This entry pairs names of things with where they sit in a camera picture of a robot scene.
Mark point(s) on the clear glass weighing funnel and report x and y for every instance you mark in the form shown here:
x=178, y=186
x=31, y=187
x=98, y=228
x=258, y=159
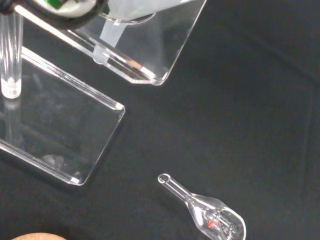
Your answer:
x=212, y=212

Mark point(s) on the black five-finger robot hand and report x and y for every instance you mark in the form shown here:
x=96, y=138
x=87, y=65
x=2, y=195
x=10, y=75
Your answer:
x=72, y=12

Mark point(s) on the black bench cloth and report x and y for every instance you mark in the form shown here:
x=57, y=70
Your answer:
x=225, y=112

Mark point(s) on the clear acrylic funnel stand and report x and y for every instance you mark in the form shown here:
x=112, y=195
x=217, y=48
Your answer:
x=62, y=130

